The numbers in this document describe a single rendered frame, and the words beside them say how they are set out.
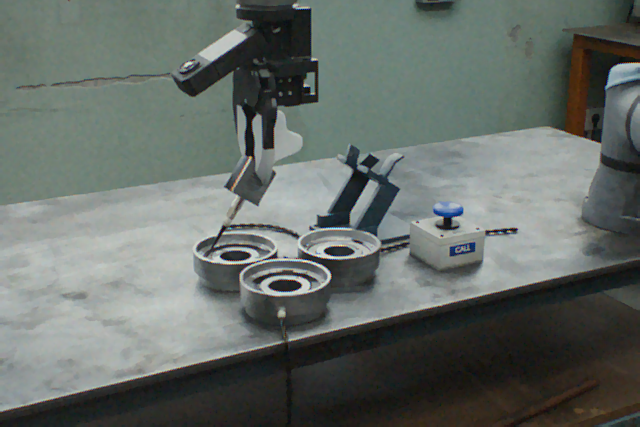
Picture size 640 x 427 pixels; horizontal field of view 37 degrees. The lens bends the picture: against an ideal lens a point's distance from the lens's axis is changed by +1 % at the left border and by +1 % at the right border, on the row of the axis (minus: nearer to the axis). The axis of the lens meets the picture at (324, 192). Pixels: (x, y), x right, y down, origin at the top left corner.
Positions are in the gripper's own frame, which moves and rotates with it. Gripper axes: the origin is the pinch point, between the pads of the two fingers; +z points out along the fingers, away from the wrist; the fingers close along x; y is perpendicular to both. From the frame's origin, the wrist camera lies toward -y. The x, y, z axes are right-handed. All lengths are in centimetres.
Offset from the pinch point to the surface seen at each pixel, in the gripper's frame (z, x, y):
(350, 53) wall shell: 18, 153, 105
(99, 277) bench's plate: 13.1, 7.6, -18.0
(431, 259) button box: 12.3, -9.7, 20.3
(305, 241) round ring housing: 9.9, -1.4, 6.3
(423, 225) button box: 8.8, -6.5, 21.2
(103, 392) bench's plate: 13.9, -18.6, -25.5
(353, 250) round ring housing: 10.5, -5.8, 10.9
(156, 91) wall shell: 24, 154, 42
